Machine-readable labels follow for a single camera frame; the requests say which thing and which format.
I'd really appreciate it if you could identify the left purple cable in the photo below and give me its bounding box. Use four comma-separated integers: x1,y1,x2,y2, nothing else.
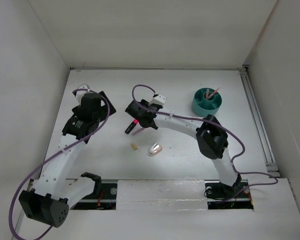
8,87,111,240

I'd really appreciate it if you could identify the small yellow eraser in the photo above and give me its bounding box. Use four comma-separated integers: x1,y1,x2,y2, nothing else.
131,143,138,151

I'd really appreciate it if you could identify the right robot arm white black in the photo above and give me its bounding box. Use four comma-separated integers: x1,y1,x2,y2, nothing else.
125,99,241,197

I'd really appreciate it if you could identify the pink cap black highlighter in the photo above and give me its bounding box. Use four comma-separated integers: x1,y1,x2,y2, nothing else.
124,119,139,135

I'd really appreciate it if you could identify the aluminium rail right side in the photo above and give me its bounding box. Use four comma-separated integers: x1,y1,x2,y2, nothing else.
238,65,281,178

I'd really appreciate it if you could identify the teal round compartment organizer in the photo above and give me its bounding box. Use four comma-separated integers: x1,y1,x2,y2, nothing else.
192,88,222,118

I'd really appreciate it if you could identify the orange pastel pen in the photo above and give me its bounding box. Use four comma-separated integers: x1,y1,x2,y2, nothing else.
205,88,210,100

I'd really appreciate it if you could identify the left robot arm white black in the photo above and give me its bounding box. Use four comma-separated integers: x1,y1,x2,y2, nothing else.
18,88,116,228

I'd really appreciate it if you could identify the purple pastel pen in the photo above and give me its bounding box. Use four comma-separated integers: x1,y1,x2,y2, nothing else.
131,128,145,136

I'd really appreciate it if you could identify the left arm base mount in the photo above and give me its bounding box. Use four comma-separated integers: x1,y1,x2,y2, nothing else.
71,180,118,211

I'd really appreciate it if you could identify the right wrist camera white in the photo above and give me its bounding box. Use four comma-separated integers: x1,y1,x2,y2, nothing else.
150,93,167,106

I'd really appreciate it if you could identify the pink red pen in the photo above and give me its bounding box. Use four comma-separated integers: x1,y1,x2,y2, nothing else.
208,87,220,98

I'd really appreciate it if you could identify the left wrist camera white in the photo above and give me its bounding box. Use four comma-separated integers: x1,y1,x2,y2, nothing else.
72,83,91,104

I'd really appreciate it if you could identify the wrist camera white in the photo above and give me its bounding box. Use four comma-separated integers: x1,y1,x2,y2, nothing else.
72,83,91,104
150,93,167,106

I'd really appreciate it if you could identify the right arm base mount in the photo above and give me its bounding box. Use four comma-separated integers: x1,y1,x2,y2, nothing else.
204,181,254,210

